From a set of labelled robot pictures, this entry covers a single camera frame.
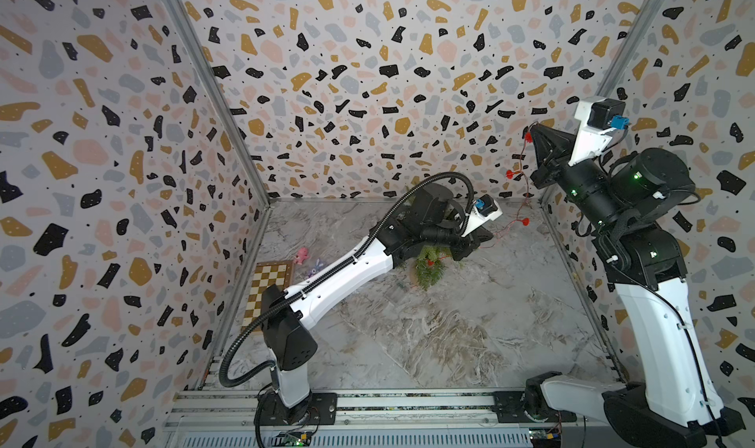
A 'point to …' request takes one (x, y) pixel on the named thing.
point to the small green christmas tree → (427, 277)
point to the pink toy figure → (302, 255)
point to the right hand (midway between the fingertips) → (538, 128)
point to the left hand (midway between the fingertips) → (495, 234)
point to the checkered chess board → (266, 274)
